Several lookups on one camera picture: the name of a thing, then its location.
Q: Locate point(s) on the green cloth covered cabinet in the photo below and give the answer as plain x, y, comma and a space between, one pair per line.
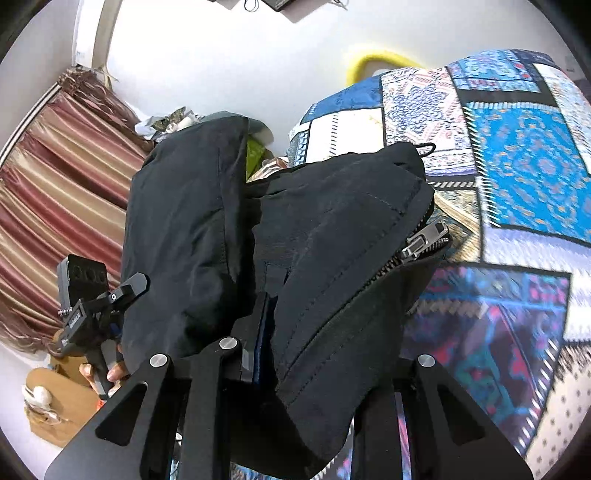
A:
256, 154

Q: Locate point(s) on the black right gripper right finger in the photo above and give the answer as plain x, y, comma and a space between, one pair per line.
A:
422, 424

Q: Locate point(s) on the wooden lap desk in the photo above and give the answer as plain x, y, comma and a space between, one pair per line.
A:
59, 401

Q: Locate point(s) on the striped red curtain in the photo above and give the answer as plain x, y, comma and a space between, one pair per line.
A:
64, 190

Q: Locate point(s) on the blue patchwork bedspread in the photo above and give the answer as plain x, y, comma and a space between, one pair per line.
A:
509, 314

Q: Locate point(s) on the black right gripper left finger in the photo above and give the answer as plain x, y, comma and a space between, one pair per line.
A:
170, 417

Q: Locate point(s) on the yellow plush toy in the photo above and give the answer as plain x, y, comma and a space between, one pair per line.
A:
380, 59

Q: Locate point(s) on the person left hand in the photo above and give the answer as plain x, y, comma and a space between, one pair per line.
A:
108, 371

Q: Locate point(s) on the black jacket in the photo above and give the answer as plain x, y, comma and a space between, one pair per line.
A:
314, 253

